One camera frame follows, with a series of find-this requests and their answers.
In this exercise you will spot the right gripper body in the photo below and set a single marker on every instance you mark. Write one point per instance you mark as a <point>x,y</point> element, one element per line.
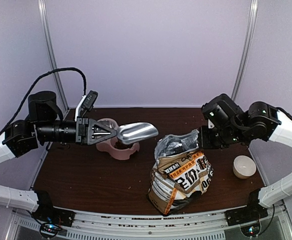
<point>213,141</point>

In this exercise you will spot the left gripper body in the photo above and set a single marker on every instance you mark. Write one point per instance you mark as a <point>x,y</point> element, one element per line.
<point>81,131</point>

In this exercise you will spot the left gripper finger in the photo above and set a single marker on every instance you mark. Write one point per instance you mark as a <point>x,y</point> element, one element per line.
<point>97,127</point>
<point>98,137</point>

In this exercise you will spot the metal scoop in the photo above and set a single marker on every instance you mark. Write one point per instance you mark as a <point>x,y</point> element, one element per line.
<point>135,132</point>

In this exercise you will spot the pet food bag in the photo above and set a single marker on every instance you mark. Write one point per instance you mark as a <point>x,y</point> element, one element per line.
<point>180,174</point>

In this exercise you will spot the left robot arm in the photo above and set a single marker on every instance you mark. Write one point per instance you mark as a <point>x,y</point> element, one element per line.
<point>44,123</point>

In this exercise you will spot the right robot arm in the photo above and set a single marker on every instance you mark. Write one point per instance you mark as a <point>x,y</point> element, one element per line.
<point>228,124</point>

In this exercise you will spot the pink double pet feeder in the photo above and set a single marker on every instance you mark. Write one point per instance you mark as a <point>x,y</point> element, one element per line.
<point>121,155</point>

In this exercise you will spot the brown pet food kibble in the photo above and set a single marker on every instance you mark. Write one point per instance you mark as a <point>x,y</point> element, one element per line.
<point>121,146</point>

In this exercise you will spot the steel bowl insert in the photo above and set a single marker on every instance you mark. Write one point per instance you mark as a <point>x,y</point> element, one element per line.
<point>111,123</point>

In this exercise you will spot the beige ceramic bowl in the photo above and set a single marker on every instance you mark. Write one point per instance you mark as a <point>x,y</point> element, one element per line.
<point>244,167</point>

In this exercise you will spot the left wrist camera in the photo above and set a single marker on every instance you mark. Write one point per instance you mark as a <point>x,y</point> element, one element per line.
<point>89,100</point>

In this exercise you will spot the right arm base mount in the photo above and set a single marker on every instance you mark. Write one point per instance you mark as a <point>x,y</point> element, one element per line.
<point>248,216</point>

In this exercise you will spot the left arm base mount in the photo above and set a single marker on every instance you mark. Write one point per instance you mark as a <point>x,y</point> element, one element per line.
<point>51,219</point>

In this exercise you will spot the left aluminium frame post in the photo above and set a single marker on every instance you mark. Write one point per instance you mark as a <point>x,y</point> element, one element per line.
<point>51,55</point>

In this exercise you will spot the aluminium frame post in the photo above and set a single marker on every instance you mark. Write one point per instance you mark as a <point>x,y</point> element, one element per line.
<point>51,55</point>
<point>250,29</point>

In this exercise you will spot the right aluminium frame post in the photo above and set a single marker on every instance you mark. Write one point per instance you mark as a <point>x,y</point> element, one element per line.
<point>250,29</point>

